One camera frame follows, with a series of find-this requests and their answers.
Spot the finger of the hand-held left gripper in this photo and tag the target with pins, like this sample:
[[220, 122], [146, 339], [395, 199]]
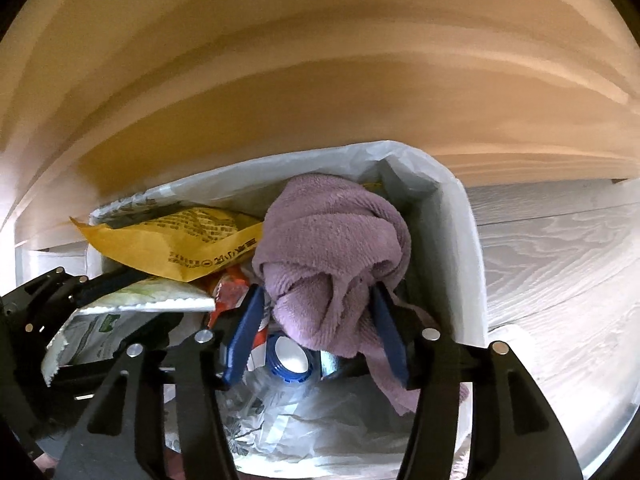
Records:
[[100, 282], [160, 332]]

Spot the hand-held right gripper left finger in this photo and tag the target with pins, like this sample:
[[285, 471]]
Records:
[[245, 335]]

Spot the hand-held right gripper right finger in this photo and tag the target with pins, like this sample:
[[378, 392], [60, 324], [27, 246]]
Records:
[[390, 335]]

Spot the green white wipes packet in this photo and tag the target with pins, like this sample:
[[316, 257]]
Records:
[[130, 300]]

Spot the orange snack bag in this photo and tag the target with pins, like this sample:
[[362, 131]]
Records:
[[232, 290]]

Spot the yellow snack packet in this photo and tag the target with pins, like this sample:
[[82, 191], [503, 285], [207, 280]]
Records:
[[175, 245]]

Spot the trash bin with white liner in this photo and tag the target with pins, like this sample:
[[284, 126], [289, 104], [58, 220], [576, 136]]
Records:
[[455, 260]]

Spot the purple towel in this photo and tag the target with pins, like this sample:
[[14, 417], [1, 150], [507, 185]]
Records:
[[330, 240]]

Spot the wooden bed frame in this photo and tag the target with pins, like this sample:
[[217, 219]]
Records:
[[320, 85]]

